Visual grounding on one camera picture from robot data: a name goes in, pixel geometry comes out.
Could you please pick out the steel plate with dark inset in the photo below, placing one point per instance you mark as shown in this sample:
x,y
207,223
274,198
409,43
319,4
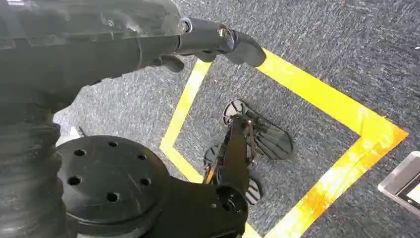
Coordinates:
x,y
398,182

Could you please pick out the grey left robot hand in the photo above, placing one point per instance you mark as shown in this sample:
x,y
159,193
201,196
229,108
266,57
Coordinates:
x,y
82,49

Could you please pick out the black robot leg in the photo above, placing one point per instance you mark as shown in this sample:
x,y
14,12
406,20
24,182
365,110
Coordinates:
x,y
115,184

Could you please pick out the ribbed grey left arm sleeve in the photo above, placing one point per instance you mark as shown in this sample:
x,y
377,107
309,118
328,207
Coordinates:
x,y
26,177

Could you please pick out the black robot foot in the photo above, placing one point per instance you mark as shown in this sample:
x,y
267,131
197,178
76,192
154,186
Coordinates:
x,y
254,193
273,141

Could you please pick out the yellow floor tape square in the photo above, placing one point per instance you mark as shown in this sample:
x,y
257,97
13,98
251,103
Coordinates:
x,y
328,101

